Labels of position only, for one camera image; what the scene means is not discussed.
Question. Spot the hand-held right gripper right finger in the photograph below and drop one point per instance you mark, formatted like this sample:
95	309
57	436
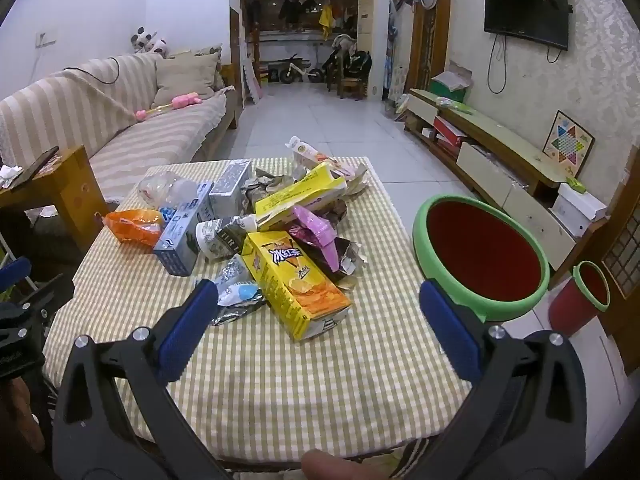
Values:
447	330

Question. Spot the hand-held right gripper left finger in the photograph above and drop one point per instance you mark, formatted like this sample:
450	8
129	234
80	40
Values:
185	330

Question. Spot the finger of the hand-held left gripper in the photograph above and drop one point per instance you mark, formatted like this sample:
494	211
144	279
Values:
15	270
47	297

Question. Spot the silver blue wrapper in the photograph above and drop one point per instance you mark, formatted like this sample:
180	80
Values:
235	285

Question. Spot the large red green-rimmed bin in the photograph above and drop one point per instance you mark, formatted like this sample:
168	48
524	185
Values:
480	250

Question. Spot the yellow drink carton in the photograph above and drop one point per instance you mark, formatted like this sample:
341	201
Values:
295	285

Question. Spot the dark brown gold wrapper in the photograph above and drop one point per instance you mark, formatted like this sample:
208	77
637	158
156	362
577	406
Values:
345	260

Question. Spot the silver grey box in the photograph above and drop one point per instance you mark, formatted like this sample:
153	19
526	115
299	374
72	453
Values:
227	185

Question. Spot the pink wrapper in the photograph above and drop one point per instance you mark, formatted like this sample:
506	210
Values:
312	225

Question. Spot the brown paper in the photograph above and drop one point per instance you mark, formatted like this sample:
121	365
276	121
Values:
270	185

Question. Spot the yellow long box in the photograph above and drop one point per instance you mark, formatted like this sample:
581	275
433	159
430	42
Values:
300	195

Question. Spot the pink white carton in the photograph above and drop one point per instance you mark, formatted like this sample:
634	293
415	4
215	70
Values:
310	152

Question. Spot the person's right hand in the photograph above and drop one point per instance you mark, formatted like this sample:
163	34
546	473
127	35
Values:
345	467

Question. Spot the white crumpled tissue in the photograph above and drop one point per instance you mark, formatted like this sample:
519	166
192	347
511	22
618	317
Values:
10	175

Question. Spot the black white crushed carton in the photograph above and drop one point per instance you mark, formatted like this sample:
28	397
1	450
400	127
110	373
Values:
220	237

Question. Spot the blue white box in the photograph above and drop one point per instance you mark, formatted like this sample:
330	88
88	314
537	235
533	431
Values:
180	230

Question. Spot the wooden side table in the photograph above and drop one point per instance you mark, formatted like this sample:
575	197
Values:
75	185

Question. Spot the black phone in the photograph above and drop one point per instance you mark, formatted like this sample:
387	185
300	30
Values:
35	167

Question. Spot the orange snack bag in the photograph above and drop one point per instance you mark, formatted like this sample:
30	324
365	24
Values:
135	225

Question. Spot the small red green-rimmed bin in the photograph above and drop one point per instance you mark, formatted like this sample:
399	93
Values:
570	305

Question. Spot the checkered tablecloth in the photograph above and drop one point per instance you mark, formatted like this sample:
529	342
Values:
300	385

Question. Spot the clear plastic bottle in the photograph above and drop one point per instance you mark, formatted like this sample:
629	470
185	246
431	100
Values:
170	190

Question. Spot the striped beige sofa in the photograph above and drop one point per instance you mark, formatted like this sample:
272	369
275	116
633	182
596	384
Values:
75	110

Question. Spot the white cardboard box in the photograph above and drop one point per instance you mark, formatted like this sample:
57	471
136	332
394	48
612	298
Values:
580	210

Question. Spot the small green item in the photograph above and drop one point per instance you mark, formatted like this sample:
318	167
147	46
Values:
575	185

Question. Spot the cream wooden television cabinet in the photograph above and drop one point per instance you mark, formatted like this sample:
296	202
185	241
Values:
500	140

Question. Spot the red box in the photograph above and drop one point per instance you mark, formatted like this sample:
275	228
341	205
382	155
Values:
447	130

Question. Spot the flat green packet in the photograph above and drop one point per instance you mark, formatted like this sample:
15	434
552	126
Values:
455	105

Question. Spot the star checkers game board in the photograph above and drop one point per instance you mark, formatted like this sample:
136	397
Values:
567	137

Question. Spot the pink toy wand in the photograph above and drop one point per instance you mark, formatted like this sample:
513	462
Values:
182	101

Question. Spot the green box with papers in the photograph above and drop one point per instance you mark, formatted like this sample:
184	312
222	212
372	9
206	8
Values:
450	92

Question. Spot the beige cushion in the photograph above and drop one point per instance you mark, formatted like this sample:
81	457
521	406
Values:
185	77

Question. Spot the white pink foam boards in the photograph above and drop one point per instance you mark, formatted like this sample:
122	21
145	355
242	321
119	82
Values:
252	80

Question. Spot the wooden chair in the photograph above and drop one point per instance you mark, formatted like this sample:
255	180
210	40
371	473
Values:
352	87

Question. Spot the black white plush toys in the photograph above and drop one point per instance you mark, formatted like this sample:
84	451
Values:
147	42

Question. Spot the white balance bike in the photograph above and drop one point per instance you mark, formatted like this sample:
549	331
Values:
297	67

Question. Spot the white standing air conditioner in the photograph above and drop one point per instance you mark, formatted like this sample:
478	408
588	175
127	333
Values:
372	35

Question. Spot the black television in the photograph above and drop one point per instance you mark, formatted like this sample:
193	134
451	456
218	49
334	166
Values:
525	12

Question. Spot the yellow hanging garment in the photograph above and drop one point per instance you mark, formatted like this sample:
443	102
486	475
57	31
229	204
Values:
326	20

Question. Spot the dark hanging jacket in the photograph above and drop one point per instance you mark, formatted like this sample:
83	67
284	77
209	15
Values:
292	7

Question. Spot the wall socket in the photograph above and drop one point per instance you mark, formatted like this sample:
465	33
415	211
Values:
47	39

